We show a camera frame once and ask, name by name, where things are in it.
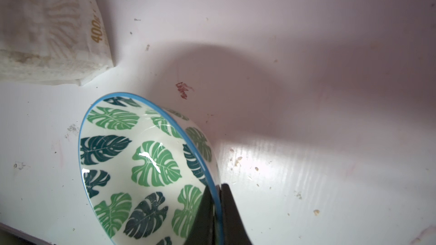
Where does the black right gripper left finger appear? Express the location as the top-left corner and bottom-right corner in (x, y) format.
(184, 187), (215, 245)

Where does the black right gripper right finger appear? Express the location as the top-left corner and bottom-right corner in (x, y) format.
(220, 184), (252, 245)

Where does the green leaf pattern bowl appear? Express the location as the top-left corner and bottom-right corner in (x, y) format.
(78, 93), (220, 245)

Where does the instant oatmeal bag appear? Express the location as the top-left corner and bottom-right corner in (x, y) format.
(1, 0), (114, 85)

